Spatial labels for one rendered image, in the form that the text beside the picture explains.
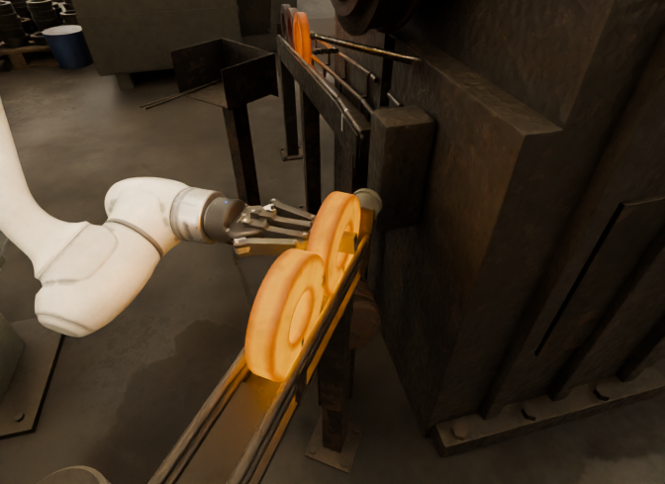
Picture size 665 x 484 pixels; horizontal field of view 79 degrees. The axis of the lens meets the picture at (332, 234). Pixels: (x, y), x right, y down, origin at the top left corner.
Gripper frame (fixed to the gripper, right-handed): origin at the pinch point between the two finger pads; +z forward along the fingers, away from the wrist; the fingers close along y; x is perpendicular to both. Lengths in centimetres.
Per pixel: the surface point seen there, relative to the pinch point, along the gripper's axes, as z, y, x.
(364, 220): 2.4, -7.6, -1.5
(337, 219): 2.2, 2.7, 6.2
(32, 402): -88, 20, -62
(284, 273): 1.3, 16.0, 8.5
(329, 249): 2.0, 6.1, 3.6
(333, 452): -5, 2, -70
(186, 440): -2.5, 31.7, 0.6
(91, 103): -238, -149, -51
